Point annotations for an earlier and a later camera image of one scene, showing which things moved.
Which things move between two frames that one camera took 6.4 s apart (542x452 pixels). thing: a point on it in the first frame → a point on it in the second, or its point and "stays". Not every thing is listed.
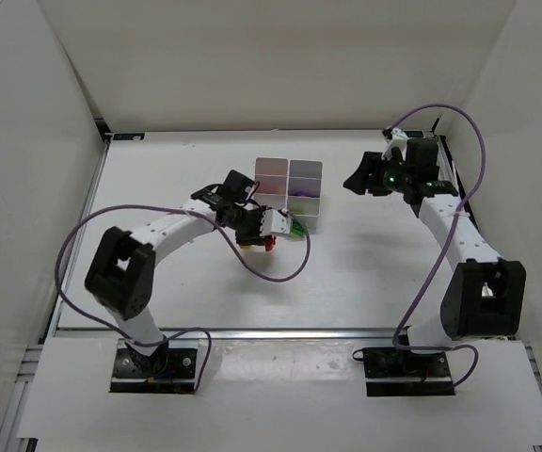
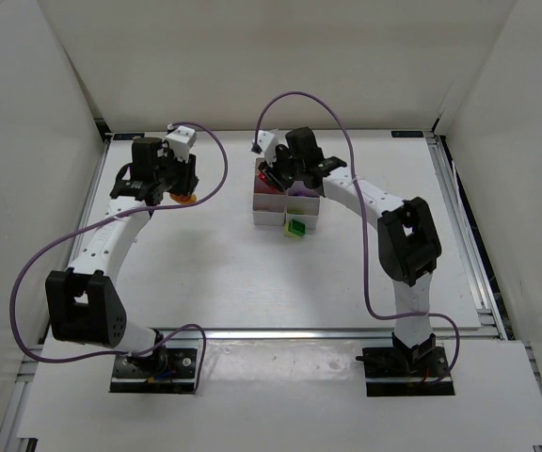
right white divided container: (305, 183) stays
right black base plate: (391, 372) stays
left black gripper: (256, 228) → (183, 176)
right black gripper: (374, 174) → (278, 167)
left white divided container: (272, 173) stays
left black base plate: (171, 367) stays
